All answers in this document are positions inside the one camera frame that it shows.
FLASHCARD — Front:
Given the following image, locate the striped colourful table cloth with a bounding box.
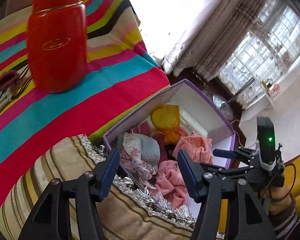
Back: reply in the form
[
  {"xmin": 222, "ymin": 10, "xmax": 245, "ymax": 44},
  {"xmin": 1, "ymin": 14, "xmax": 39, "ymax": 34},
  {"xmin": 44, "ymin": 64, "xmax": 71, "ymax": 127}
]
[{"xmin": 0, "ymin": 0, "xmax": 171, "ymax": 217}]

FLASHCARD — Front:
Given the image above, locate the purple white storage box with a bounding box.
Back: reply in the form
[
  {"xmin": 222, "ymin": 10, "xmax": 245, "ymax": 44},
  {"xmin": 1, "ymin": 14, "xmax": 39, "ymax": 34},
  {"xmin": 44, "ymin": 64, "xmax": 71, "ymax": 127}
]
[{"xmin": 102, "ymin": 78, "xmax": 237, "ymax": 219}]

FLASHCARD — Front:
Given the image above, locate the striped sleeve forearm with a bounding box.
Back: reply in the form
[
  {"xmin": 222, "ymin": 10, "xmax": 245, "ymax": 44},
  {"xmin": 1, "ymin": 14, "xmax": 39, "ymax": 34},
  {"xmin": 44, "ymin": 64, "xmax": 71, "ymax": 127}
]
[{"xmin": 269, "ymin": 198, "xmax": 300, "ymax": 239}]

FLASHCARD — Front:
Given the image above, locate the person's right hand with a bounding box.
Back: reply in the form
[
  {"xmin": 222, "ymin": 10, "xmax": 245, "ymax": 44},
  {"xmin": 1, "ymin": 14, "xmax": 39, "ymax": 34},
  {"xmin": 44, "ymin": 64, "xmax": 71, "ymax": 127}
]
[{"xmin": 264, "ymin": 186, "xmax": 292, "ymax": 216}]

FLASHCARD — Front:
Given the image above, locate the magenta knitted glove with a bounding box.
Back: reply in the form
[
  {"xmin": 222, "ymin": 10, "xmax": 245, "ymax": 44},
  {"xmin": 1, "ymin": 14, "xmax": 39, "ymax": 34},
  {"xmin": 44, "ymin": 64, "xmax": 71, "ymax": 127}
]
[{"xmin": 129, "ymin": 121, "xmax": 168, "ymax": 164}]

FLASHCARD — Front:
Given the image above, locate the yellow sponge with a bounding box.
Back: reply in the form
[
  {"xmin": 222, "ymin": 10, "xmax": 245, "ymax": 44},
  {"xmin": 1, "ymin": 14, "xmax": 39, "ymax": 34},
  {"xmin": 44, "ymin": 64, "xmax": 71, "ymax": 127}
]
[{"xmin": 150, "ymin": 104, "xmax": 180, "ymax": 145}]

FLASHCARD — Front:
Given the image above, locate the round chrome lamp base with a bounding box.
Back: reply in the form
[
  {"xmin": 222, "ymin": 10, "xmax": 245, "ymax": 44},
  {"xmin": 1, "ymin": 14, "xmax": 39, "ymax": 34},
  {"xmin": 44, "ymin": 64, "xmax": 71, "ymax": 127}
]
[{"xmin": 212, "ymin": 94, "xmax": 234, "ymax": 120}]

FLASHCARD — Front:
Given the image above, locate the grey plush toy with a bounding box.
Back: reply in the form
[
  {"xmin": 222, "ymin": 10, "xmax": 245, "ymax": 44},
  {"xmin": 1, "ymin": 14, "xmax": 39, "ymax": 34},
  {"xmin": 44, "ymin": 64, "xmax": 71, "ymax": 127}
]
[{"xmin": 155, "ymin": 160, "xmax": 189, "ymax": 209}]

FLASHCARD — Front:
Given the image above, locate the white pink patterned cloth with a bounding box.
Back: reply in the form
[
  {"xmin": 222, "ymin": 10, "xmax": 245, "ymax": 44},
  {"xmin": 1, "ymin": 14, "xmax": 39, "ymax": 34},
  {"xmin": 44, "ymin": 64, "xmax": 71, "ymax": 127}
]
[{"xmin": 120, "ymin": 147, "xmax": 163, "ymax": 200}]

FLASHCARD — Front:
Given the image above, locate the white cable on floor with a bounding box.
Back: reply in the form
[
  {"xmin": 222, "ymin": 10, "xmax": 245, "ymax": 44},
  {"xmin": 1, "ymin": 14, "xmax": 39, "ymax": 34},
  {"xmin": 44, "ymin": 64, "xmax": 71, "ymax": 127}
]
[{"xmin": 230, "ymin": 119, "xmax": 256, "ymax": 149}]

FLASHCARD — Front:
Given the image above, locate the pink round floral pouch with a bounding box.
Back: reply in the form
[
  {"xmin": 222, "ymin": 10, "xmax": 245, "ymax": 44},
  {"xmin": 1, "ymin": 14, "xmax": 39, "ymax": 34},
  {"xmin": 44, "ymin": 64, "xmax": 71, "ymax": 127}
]
[{"xmin": 177, "ymin": 127, "xmax": 189, "ymax": 137}]

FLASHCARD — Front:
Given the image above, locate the lace window curtain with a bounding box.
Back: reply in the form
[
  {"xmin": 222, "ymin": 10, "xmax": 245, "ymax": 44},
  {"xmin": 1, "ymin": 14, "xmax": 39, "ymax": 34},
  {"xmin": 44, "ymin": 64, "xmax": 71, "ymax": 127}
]
[{"xmin": 218, "ymin": 0, "xmax": 300, "ymax": 109}]

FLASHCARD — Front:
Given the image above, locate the beige curtain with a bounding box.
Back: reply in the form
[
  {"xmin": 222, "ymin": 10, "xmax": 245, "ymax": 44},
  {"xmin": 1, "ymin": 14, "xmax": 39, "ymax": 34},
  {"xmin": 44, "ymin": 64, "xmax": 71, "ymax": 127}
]
[{"xmin": 162, "ymin": 0, "xmax": 266, "ymax": 81}]

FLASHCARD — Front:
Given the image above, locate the pink cartoon towel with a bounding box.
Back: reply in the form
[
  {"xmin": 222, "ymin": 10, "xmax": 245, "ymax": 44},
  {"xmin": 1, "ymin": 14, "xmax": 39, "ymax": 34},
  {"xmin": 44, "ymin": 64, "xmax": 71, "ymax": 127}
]
[{"xmin": 172, "ymin": 133, "xmax": 213, "ymax": 164}]

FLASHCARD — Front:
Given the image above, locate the striped beige cushion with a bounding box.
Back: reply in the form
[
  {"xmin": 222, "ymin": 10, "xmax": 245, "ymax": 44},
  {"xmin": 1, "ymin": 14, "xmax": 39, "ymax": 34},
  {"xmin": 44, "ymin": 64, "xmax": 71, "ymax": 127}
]
[{"xmin": 0, "ymin": 135, "xmax": 197, "ymax": 239}]

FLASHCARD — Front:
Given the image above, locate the black camera with green light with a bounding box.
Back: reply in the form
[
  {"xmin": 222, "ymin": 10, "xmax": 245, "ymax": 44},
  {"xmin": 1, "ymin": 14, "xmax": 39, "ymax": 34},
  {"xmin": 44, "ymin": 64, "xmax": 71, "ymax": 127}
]
[{"xmin": 257, "ymin": 116, "xmax": 276, "ymax": 172}]

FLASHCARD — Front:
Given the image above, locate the red thermos flask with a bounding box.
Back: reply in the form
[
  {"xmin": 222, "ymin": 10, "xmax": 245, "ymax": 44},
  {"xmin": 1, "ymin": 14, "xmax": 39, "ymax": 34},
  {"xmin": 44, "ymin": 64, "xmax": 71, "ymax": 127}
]
[{"xmin": 26, "ymin": 0, "xmax": 88, "ymax": 94}]

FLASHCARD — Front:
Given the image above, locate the white tissue pack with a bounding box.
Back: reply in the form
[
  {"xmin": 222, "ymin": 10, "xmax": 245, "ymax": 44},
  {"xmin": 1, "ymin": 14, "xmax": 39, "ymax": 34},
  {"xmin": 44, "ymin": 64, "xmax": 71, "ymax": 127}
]
[{"xmin": 180, "ymin": 110, "xmax": 209, "ymax": 137}]

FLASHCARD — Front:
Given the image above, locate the grey folded sock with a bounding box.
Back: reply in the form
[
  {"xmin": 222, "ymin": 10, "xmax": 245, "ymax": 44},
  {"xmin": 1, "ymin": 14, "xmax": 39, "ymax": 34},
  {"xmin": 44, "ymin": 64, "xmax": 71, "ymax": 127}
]
[{"xmin": 0, "ymin": 88, "xmax": 13, "ymax": 112}]

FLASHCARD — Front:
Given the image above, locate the white side table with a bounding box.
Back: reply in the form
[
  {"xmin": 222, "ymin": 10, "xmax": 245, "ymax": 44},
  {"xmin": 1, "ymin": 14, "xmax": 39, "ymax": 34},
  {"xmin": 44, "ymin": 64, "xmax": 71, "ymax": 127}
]
[{"xmin": 241, "ymin": 75, "xmax": 280, "ymax": 122}]

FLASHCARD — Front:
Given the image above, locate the yellow sofa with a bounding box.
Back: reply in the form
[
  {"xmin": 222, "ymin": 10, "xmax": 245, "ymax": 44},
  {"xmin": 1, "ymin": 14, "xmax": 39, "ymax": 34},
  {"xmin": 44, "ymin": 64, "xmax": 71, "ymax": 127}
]
[{"xmin": 218, "ymin": 155, "xmax": 300, "ymax": 233}]

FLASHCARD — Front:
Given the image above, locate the light blue fluffy sock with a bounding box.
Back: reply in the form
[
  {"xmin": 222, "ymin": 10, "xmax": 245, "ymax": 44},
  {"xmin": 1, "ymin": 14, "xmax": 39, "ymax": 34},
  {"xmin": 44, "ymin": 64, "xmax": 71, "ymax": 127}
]
[{"xmin": 116, "ymin": 132, "xmax": 160, "ymax": 166}]

